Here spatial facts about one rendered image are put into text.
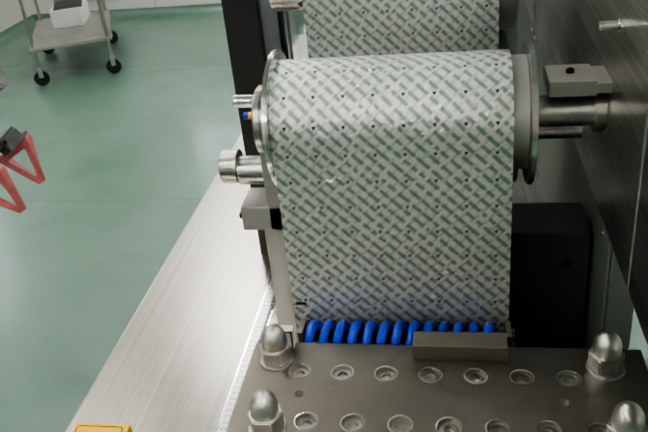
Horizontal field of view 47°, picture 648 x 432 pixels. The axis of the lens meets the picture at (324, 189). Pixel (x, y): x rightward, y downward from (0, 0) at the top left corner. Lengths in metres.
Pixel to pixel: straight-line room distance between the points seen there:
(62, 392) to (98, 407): 1.51
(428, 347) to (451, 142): 0.21
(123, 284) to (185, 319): 1.82
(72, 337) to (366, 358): 2.01
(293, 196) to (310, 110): 0.09
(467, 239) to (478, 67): 0.17
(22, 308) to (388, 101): 2.39
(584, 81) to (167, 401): 0.62
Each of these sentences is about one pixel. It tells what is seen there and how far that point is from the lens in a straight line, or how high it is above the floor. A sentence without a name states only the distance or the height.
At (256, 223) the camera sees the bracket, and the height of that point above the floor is 1.12.
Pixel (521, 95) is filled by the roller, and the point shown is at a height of 1.29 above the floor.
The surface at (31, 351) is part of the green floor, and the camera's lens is 2.74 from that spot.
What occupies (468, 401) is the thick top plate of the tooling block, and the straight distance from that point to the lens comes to 0.75.
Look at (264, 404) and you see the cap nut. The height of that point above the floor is 1.07.
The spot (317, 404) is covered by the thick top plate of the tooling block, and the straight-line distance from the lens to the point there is 0.75.
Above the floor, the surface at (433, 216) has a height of 1.17.
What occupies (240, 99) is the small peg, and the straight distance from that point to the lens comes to 0.80.
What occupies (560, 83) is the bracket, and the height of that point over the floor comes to 1.29.
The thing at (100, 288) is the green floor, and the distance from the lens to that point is 2.94.
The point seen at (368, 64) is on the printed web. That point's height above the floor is 1.31.
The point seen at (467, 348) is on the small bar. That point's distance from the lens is 0.78.
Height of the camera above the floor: 1.55
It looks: 28 degrees down
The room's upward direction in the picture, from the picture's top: 6 degrees counter-clockwise
